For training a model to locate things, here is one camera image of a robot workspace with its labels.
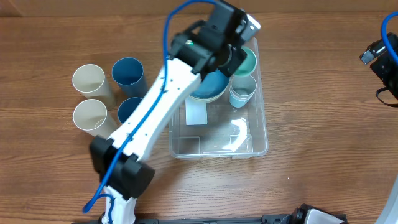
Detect small mint green cup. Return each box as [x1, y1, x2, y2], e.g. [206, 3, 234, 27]
[234, 47, 257, 77]

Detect blue bowl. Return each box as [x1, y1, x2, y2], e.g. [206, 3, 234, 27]
[190, 70, 229, 99]

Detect small grey cup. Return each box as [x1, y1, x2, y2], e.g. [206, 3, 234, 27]
[230, 75, 257, 99]

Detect small light blue cup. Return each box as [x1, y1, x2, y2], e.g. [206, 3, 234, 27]
[229, 93, 250, 108]

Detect cream bowl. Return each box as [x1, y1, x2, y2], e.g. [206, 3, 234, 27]
[189, 88, 227, 103]

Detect tall dark blue cup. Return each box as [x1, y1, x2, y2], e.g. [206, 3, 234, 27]
[111, 57, 148, 98]
[118, 97, 142, 124]

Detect tall beige cup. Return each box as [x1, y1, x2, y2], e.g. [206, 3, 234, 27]
[72, 64, 117, 110]
[73, 99, 118, 138]

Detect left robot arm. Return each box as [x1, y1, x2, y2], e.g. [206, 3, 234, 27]
[83, 1, 261, 223]

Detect white label in bin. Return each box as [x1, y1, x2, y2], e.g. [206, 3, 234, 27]
[185, 98, 208, 126]

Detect clear plastic storage bin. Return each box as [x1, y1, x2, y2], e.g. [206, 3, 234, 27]
[169, 35, 269, 161]

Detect black rail at table edge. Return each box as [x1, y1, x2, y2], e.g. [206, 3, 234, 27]
[73, 203, 348, 224]

